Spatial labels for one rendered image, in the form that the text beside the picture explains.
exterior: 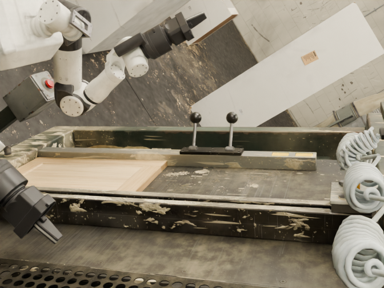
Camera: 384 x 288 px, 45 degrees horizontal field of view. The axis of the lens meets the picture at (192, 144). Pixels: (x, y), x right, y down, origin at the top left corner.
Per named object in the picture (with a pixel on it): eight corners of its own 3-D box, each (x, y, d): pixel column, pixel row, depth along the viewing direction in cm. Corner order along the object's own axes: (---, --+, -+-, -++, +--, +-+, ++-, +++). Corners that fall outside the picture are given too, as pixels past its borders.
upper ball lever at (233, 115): (225, 154, 148) (227, 113, 151) (236, 154, 147) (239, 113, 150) (222, 152, 145) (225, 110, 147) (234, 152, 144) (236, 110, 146)
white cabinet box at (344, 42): (204, 98, 592) (354, 2, 508) (228, 136, 595) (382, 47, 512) (188, 107, 536) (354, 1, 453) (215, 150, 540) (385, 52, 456)
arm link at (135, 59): (166, 64, 148) (135, 82, 150) (155, 40, 153) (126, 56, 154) (152, 46, 138) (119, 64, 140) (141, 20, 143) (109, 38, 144)
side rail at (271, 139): (83, 151, 195) (80, 126, 192) (364, 157, 162) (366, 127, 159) (76, 156, 190) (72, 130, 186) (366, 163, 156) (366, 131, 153)
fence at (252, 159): (47, 157, 171) (45, 147, 169) (316, 164, 142) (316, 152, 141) (39, 162, 166) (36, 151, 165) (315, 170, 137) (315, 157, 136)
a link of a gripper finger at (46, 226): (55, 243, 99) (34, 223, 99) (63, 236, 102) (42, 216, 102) (58, 239, 99) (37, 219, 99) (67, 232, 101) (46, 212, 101)
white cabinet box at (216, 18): (176, 9, 677) (217, -22, 648) (198, 43, 681) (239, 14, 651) (165, 9, 636) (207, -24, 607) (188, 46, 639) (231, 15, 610)
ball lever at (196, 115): (189, 153, 152) (192, 114, 155) (200, 154, 151) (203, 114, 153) (185, 151, 148) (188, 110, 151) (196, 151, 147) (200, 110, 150)
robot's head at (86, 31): (49, 7, 119) (74, 4, 116) (69, 22, 127) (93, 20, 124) (45, 30, 118) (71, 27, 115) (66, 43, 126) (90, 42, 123)
